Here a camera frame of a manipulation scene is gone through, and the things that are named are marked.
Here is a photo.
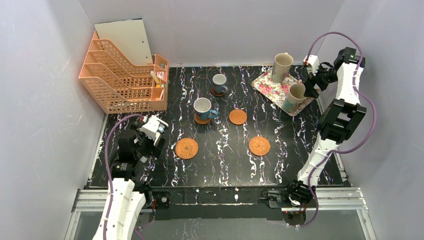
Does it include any white board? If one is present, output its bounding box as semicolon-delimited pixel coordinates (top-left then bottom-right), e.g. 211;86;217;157
94;18;153;66

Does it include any dark wooden coaster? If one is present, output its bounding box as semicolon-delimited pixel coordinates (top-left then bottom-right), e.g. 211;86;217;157
210;88;227;97

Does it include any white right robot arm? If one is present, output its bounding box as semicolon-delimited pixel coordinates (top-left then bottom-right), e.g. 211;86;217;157
297;47;367;187

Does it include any orange plastic file organizer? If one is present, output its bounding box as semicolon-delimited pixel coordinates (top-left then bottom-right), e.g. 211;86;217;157
79;33;169;114

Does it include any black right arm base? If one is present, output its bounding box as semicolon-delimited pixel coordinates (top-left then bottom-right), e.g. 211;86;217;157
259;180;319;228

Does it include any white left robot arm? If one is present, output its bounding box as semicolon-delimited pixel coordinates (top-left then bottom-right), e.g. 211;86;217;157
92;113;147;240

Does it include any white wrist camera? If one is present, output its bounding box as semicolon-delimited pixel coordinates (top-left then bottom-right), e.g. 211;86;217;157
139;115;169;140
303;55;320;76

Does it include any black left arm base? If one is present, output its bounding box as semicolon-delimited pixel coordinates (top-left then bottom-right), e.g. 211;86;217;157
134;181;171;217

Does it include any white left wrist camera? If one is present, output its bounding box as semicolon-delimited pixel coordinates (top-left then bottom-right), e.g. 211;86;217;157
139;115;169;140

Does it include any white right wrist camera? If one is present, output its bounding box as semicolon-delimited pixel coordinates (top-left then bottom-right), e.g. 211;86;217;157
303;55;320;76

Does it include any blue patterned mug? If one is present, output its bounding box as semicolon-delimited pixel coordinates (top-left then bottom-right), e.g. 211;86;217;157
193;97;219;121

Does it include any woven rattan coaster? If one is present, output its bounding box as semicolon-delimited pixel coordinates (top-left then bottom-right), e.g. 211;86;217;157
175;137;199;160
249;136;271;156

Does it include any tall beige mug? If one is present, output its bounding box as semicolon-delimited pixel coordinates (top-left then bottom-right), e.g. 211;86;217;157
271;52;294;83

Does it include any aluminium frame rail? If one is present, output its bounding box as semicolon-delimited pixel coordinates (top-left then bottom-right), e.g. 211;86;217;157
64;187;377;240

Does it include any small grey mug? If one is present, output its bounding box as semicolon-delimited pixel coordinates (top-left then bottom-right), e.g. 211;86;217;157
212;74;228;93

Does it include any light wooden coaster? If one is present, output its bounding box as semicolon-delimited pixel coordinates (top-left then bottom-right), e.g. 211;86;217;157
194;114;212;125
228;109;248;125

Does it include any floral tray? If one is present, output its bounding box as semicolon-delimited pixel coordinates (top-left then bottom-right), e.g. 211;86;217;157
251;67;315;117

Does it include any large beige floral mug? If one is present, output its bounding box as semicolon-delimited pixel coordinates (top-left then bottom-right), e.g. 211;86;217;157
282;83;307;114

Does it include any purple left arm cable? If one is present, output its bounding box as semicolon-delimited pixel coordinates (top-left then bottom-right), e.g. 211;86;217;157
101;113;147;240

